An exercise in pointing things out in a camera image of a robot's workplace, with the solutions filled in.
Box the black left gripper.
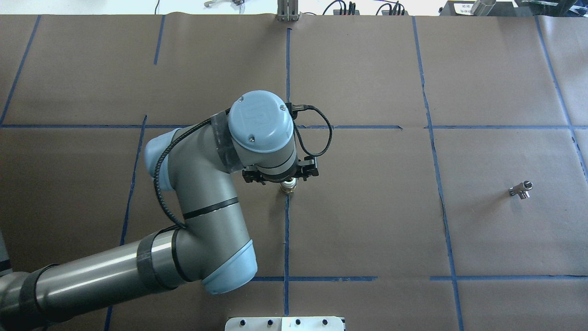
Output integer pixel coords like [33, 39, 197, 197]
[242, 156, 319, 185]

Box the white PPR brass valve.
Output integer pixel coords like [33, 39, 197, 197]
[281, 178, 298, 195]

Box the chrome metal pipe fitting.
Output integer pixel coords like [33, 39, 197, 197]
[508, 181, 533, 200]

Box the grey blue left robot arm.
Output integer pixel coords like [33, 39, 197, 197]
[1, 90, 318, 331]

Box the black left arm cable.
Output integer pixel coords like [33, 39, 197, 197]
[153, 103, 333, 229]

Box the white pedestal column base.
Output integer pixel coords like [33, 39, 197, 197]
[224, 316, 346, 331]

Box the aluminium frame post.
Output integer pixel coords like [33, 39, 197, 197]
[277, 0, 300, 22]

